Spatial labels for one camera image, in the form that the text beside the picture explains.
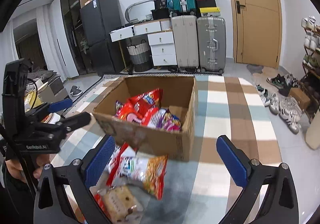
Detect white purple snack packet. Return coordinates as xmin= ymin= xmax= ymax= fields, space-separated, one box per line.
xmin=142 ymin=108 xmax=167 ymax=128

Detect wooden shoe rack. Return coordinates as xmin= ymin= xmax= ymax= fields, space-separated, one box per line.
xmin=301 ymin=27 xmax=320 ymax=125

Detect person's left forearm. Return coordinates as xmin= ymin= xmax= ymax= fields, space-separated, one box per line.
xmin=0 ymin=164 xmax=35 ymax=224

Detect black storage box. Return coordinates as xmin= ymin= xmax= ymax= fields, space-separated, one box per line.
xmin=151 ymin=9 xmax=172 ymax=20

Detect silver suitcase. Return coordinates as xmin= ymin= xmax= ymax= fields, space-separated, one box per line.
xmin=197 ymin=16 xmax=227 ymax=73

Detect brown cardboard box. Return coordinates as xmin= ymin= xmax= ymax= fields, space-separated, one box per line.
xmin=92 ymin=76 xmax=198 ymax=162

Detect white drawer dresser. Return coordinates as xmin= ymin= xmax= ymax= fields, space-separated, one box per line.
xmin=109 ymin=19 xmax=178 ymax=67

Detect red black shoebox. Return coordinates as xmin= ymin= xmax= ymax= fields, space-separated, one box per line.
xmin=195 ymin=0 xmax=217 ymax=8

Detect yellow black box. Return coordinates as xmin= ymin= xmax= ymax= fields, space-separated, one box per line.
xmin=199 ymin=7 xmax=222 ymax=17

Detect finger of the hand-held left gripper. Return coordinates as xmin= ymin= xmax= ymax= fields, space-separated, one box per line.
xmin=37 ymin=112 xmax=92 ymax=140
xmin=24 ymin=99 xmax=73 ymax=121

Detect small cardboard box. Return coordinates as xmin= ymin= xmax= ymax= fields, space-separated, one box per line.
xmin=289 ymin=88 xmax=311 ymax=110

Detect clear cookie packet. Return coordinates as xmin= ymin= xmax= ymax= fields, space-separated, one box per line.
xmin=94 ymin=185 xmax=144 ymax=224

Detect patterned doormat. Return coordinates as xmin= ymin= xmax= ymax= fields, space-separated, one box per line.
xmin=246 ymin=63 xmax=298 ymax=90

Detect scattered floor sneakers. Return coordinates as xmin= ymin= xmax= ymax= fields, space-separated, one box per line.
xmin=256 ymin=73 xmax=304 ymax=135

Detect beige suitcase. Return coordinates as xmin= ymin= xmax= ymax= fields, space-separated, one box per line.
xmin=171 ymin=15 xmax=200 ymax=72

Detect woven laundry basket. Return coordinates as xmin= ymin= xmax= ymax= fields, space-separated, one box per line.
xmin=126 ymin=42 xmax=153 ymax=73

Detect white closet door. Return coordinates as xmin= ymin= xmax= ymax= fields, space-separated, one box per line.
xmin=36 ymin=6 xmax=80 ymax=81

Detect wooden door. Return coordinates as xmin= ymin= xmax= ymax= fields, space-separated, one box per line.
xmin=223 ymin=0 xmax=283 ymax=68

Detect black refrigerator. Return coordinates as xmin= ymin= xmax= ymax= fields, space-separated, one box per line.
xmin=79 ymin=0 xmax=125 ymax=76

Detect person's left hand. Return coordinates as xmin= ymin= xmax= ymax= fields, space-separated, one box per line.
xmin=4 ymin=155 xmax=52 ymax=183

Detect grey slippers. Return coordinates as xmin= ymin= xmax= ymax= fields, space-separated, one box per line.
xmin=69 ymin=85 xmax=83 ymax=97

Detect shoe rack with shoes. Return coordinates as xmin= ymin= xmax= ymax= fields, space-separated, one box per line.
xmin=301 ymin=16 xmax=320 ymax=70

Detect red pink snack packet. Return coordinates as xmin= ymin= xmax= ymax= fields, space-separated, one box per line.
xmin=114 ymin=104 xmax=143 ymax=123

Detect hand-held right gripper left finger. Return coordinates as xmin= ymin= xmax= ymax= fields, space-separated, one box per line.
xmin=34 ymin=135 xmax=117 ymax=224

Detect curved metal hoop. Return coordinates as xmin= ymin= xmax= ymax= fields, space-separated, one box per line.
xmin=124 ymin=0 xmax=155 ymax=23

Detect noodle snack packet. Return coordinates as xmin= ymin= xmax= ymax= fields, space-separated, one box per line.
xmin=106 ymin=143 xmax=168 ymax=201

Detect dark glass wardrobe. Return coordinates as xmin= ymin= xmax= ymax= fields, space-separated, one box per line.
xmin=60 ymin=0 xmax=97 ymax=78

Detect red cone snack packet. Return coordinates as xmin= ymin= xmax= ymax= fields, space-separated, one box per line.
xmin=129 ymin=88 xmax=163 ymax=120

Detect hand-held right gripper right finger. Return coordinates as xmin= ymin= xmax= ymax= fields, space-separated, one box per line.
xmin=216 ymin=135 xmax=299 ymax=224

